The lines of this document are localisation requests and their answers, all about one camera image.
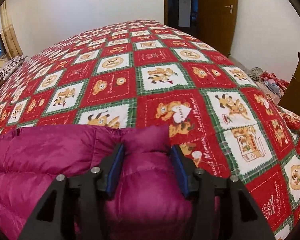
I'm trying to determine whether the magenta quilted down jacket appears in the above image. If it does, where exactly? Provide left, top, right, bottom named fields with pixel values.
left=0, top=125, right=194, bottom=239

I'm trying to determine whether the clothes pile on floor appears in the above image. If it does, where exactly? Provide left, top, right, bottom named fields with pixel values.
left=248, top=67, right=289, bottom=105

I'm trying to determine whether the red patchwork bear bedspread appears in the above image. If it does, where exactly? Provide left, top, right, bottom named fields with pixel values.
left=0, top=21, right=300, bottom=239

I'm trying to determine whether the striped grey pillow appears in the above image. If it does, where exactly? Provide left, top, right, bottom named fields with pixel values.
left=0, top=55, right=27, bottom=87

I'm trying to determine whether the beige right curtain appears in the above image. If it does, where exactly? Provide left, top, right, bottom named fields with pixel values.
left=0, top=1, right=23, bottom=59

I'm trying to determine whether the brown wooden door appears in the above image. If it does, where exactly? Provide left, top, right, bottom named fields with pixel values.
left=197, top=0, right=238, bottom=56

